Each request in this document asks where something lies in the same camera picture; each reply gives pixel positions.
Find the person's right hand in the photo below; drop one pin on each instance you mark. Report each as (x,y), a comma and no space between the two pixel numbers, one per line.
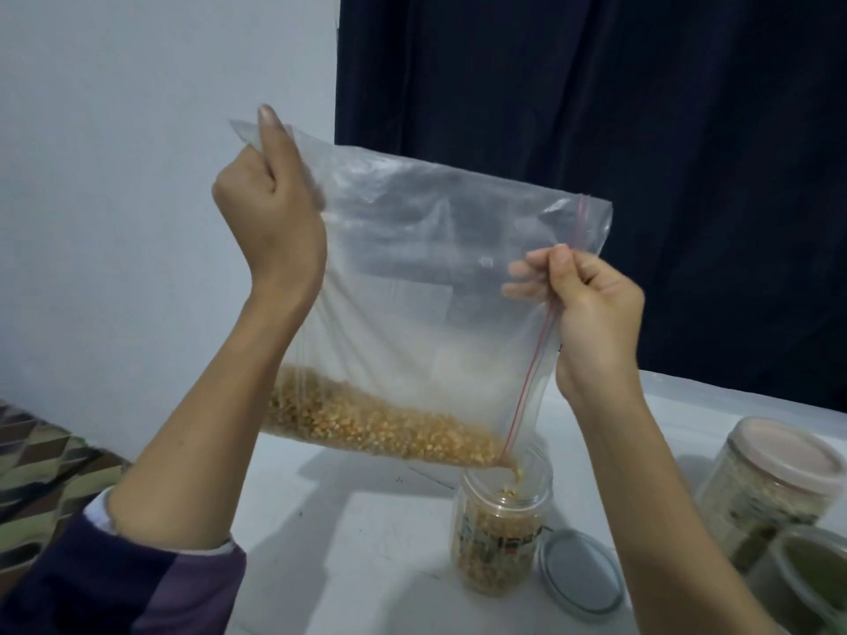
(598,330)

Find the person's left hand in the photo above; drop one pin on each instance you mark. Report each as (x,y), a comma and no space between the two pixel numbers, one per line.
(275,218)

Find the zip bag of corn kernels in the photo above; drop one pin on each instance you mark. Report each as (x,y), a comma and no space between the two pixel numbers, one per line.
(437,297)

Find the pink round lid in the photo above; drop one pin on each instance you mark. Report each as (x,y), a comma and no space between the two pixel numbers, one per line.
(788,450)

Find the transparent jar blue lid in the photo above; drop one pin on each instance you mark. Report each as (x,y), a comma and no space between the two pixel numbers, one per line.
(500,535)

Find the transparent jar pink lid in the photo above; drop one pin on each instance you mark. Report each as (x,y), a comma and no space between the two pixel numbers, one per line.
(761,489)

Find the blue round lid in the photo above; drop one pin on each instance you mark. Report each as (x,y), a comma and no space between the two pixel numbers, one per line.
(582,572)

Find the pile of green beans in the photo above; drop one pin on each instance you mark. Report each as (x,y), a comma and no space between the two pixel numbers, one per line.
(821,575)

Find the person's right forearm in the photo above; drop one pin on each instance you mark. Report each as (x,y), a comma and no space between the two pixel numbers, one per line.
(662,522)

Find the person's left forearm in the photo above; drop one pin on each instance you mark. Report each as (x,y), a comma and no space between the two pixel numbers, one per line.
(199,436)

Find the dark navy curtain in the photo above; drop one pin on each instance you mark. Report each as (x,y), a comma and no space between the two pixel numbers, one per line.
(596,139)

